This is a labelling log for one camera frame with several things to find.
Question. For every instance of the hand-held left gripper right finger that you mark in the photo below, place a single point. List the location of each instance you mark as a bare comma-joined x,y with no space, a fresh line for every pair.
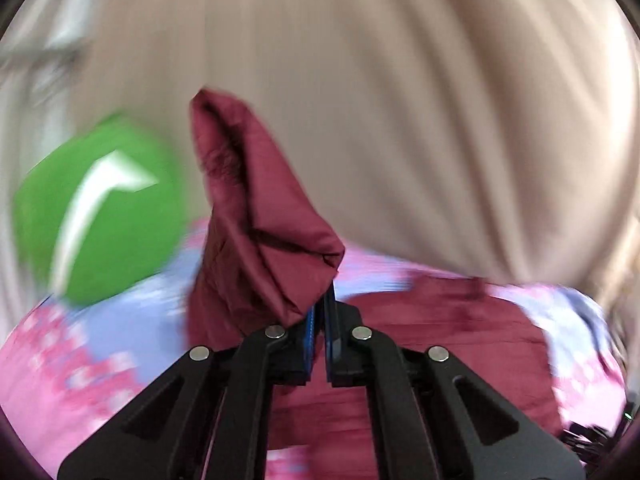
331,340

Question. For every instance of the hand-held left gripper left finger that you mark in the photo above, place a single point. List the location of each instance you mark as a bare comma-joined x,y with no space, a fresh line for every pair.
310,341

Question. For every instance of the maroon garment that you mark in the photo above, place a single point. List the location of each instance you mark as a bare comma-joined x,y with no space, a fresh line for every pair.
272,200

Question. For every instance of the green cushion with white mark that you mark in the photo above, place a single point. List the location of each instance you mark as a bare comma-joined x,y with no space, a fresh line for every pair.
125,240

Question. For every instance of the pink floral blanket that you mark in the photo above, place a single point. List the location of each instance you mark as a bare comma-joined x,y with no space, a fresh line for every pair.
75,360

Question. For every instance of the beige cloth cover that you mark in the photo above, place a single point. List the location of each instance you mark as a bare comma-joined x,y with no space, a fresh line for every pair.
400,110

